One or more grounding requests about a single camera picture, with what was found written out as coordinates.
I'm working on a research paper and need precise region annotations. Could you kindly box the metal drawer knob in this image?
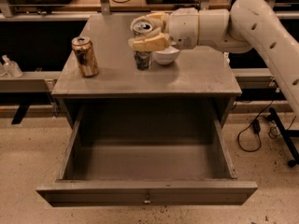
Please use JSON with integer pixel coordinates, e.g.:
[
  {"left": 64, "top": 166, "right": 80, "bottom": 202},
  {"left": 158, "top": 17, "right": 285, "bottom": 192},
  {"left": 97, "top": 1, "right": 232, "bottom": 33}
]
[{"left": 143, "top": 193, "right": 152, "bottom": 204}]

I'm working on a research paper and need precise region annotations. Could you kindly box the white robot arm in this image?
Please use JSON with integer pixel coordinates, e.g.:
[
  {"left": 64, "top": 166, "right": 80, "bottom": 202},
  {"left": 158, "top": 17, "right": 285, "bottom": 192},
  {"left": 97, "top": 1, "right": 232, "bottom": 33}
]
[{"left": 128, "top": 0, "right": 299, "bottom": 115}]

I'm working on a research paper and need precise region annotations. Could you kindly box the white ceramic bowl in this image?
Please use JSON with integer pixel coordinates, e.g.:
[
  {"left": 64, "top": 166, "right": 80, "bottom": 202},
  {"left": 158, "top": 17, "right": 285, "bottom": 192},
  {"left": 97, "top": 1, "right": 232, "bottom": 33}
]
[{"left": 153, "top": 46, "right": 180, "bottom": 65}]

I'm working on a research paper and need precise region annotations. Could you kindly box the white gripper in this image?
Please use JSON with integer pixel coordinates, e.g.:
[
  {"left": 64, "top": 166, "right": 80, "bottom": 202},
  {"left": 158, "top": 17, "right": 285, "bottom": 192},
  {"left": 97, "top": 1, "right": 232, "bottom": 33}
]
[{"left": 128, "top": 7, "right": 199, "bottom": 51}]

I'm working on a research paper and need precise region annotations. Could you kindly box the open grey top drawer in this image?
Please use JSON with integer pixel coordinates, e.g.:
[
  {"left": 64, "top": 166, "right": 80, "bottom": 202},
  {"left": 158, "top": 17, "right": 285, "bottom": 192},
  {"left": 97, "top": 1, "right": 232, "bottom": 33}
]
[{"left": 36, "top": 101, "right": 258, "bottom": 207}]

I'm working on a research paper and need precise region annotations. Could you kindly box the black power cable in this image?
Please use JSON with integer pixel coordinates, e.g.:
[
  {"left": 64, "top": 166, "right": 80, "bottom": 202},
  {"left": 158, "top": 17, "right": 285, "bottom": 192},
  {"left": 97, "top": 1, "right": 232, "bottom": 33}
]
[{"left": 236, "top": 100, "right": 275, "bottom": 153}]

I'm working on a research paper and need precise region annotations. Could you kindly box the grey metal cabinet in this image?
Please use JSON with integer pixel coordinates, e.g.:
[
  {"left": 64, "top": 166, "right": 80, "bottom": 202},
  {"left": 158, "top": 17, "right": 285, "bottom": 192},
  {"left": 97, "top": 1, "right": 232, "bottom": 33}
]
[{"left": 50, "top": 13, "right": 243, "bottom": 129}]

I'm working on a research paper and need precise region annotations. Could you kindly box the silver blue redbull can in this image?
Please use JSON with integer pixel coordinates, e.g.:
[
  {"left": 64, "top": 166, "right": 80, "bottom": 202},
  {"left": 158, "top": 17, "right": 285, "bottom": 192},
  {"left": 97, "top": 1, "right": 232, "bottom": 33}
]
[{"left": 132, "top": 19, "right": 153, "bottom": 71}]

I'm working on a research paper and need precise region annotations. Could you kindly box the black stand leg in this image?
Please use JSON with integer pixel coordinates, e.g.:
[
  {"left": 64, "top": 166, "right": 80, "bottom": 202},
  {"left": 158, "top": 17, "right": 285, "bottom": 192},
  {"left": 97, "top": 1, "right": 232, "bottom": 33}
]
[{"left": 269, "top": 108, "right": 299, "bottom": 167}]

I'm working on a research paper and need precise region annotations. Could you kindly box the gold soda can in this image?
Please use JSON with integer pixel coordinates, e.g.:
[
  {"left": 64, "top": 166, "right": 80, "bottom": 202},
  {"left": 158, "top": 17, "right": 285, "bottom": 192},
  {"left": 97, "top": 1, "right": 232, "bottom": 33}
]
[{"left": 72, "top": 36, "right": 98, "bottom": 77}]

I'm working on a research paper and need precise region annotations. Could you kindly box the clear sanitizer pump bottle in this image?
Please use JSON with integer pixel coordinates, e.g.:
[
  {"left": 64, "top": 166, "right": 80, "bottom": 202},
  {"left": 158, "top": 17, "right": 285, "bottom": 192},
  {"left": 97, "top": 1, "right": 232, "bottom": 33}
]
[{"left": 2, "top": 55, "right": 22, "bottom": 77}]

